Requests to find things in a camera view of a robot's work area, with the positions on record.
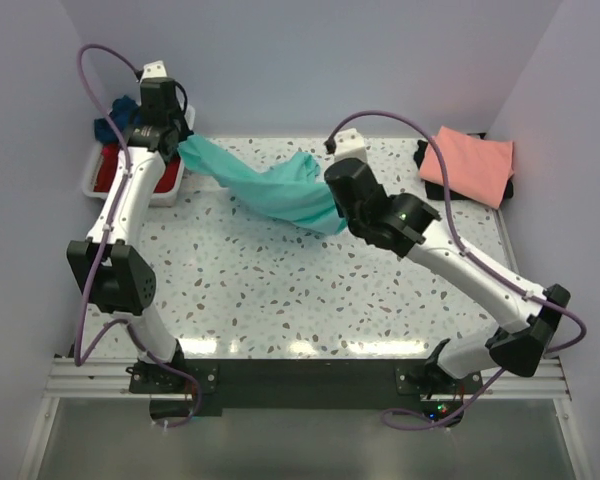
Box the teal t-shirt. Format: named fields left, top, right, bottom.
left=178, top=135, right=346, bottom=235

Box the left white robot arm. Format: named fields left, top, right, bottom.
left=66, top=77, right=191, bottom=392

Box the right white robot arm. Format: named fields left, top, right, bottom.
left=324, top=158, right=570, bottom=393

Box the navy blue t-shirt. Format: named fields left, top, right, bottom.
left=93, top=95, right=139, bottom=146

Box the folded black t-shirt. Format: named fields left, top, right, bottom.
left=412, top=132, right=517, bottom=202

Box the red t-shirt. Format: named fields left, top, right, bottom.
left=85, top=145, right=184, bottom=200

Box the white plastic laundry basket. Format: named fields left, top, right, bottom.
left=81, top=95, right=185, bottom=207

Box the folded salmon pink t-shirt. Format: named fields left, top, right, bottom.
left=418, top=125, right=516, bottom=210

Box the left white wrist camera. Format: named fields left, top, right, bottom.
left=136, top=60, right=169, bottom=82

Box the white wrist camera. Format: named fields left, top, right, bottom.
left=324, top=128, right=367, bottom=163
left=136, top=60, right=169, bottom=82

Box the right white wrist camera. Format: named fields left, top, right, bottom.
left=324, top=128, right=367, bottom=163

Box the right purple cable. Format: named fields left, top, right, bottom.
left=323, top=110, right=588, bottom=431

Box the purple cable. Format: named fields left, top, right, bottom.
left=71, top=43, right=205, bottom=429
left=323, top=110, right=588, bottom=431

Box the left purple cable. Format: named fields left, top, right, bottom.
left=71, top=43, right=205, bottom=429

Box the aluminium rail frame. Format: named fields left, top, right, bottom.
left=18, top=319, right=581, bottom=480

